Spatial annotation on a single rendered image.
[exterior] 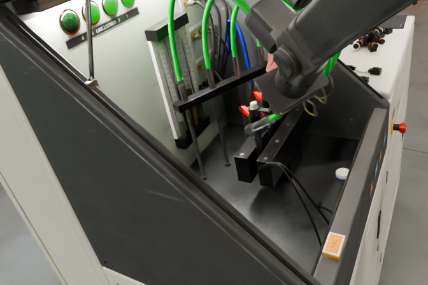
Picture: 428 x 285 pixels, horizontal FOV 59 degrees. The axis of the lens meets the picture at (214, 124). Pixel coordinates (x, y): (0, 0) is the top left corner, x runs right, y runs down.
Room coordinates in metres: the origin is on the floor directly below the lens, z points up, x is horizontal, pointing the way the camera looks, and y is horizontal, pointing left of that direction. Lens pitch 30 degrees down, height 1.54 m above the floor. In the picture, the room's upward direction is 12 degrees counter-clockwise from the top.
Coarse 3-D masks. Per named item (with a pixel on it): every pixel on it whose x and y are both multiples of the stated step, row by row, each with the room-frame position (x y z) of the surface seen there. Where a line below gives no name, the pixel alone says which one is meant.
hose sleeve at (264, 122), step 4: (268, 116) 0.62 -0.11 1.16; (260, 120) 0.64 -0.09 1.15; (264, 120) 0.63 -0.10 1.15; (268, 120) 0.62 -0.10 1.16; (252, 124) 0.66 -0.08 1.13; (256, 124) 0.65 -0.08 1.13; (260, 124) 0.64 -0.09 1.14; (264, 124) 0.63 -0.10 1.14; (268, 124) 0.62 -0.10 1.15; (248, 128) 0.67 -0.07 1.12; (252, 128) 0.66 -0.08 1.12; (256, 128) 0.65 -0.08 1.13; (260, 128) 0.64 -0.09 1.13
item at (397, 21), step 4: (396, 16) 1.52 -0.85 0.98; (400, 16) 1.51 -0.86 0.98; (404, 16) 1.50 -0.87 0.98; (388, 20) 1.48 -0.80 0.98; (392, 20) 1.47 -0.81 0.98; (396, 20) 1.46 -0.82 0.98; (400, 20) 1.46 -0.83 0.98; (404, 20) 1.45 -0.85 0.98; (384, 24) 1.45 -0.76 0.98; (388, 24) 1.44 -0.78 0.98; (392, 24) 1.43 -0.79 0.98; (396, 24) 1.42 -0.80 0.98; (400, 24) 1.41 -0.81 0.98; (384, 28) 1.41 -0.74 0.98; (392, 28) 1.39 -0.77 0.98; (396, 28) 1.39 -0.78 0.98; (400, 28) 1.38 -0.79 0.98
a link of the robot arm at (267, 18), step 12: (264, 0) 0.50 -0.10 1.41; (276, 0) 0.50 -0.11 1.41; (252, 12) 0.51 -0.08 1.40; (264, 12) 0.49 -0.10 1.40; (276, 12) 0.49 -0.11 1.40; (288, 12) 0.48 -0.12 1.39; (252, 24) 0.51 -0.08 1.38; (264, 24) 0.49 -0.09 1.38; (276, 24) 0.48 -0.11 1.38; (288, 24) 0.47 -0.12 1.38; (264, 36) 0.50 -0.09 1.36; (276, 36) 0.47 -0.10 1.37; (288, 48) 0.41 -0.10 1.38; (276, 60) 0.42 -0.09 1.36; (288, 60) 0.40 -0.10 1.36; (288, 72) 0.41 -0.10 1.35
